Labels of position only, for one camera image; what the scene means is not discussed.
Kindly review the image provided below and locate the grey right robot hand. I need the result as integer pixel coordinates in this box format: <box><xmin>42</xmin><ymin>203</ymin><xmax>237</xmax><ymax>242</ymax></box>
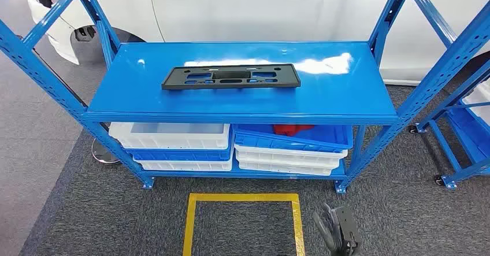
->
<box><xmin>313</xmin><ymin>203</ymin><xmax>347</xmax><ymax>256</ymax></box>

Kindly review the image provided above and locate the black plastic frame part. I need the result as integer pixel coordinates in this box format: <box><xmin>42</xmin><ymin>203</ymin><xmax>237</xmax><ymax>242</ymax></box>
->
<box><xmin>161</xmin><ymin>63</ymin><xmax>302</xmax><ymax>91</ymax></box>

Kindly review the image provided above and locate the blue metal shelf rack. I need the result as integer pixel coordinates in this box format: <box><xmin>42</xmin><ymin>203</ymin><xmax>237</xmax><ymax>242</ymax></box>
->
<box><xmin>407</xmin><ymin>59</ymin><xmax>490</xmax><ymax>190</ymax></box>
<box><xmin>0</xmin><ymin>0</ymin><xmax>490</xmax><ymax>195</ymax></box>

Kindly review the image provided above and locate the red plastic item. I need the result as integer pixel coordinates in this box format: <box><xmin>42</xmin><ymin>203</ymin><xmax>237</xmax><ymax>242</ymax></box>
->
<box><xmin>273</xmin><ymin>124</ymin><xmax>315</xmax><ymax>137</ymax></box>

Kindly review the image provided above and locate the yellow floor tape square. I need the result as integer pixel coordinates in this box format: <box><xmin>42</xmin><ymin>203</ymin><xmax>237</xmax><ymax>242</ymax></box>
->
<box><xmin>182</xmin><ymin>193</ymin><xmax>306</xmax><ymax>256</ymax></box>

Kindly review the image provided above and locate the pole stand with round base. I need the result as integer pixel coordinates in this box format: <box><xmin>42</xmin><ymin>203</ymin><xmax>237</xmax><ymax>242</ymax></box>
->
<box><xmin>15</xmin><ymin>35</ymin><xmax>122</xmax><ymax>165</ymax></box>

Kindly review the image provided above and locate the white car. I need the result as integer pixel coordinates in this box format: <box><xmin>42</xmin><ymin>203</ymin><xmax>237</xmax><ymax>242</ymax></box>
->
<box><xmin>24</xmin><ymin>0</ymin><xmax>490</xmax><ymax>87</ymax></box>

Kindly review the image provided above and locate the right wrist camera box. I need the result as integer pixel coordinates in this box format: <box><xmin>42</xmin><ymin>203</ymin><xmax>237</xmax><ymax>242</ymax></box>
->
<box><xmin>334</xmin><ymin>206</ymin><xmax>363</xmax><ymax>256</ymax></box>

